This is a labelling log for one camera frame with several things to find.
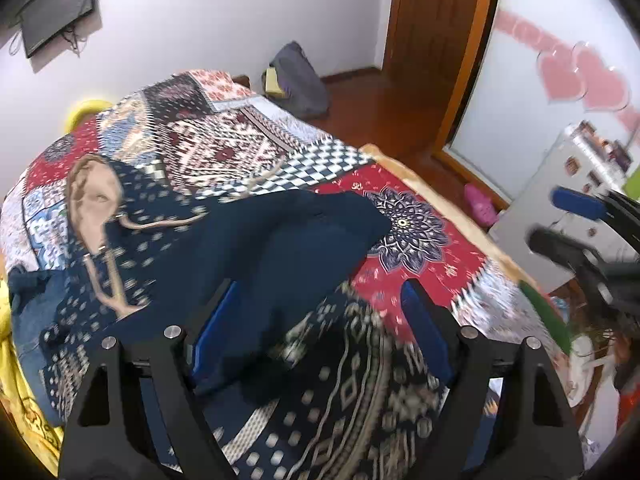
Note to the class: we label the white fridge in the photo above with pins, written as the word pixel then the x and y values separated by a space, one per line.
pixel 540 200

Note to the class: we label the pink heart decals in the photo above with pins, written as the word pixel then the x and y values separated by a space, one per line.
pixel 575 70

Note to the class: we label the frosted glass sliding door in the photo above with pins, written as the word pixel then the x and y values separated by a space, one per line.
pixel 525 85

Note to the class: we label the black wall television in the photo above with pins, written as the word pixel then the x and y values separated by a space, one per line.
pixel 55 7

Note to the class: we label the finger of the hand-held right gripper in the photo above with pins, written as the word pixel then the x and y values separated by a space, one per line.
pixel 557 246
pixel 575 202

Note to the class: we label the patchwork printed bedspread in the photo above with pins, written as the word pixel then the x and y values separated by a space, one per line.
pixel 240 135

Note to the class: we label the grey bag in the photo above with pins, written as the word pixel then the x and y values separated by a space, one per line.
pixel 297 82

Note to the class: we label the plain blue garment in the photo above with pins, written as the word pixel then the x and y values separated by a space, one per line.
pixel 32 310

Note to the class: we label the brown wooden door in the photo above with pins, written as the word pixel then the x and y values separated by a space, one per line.
pixel 430 25

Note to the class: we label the navy patterned hooded garment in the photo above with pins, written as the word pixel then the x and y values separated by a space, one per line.
pixel 300 240

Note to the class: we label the yellow printed blanket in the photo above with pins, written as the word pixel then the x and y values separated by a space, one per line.
pixel 20 410

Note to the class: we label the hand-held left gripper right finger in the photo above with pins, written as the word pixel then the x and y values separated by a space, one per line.
pixel 422 325

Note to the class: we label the yellow round object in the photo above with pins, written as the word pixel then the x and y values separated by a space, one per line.
pixel 87 110

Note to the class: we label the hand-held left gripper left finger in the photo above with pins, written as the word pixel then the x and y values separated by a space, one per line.
pixel 220 325

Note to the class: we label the pink slipper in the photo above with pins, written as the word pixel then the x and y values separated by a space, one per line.
pixel 480 205

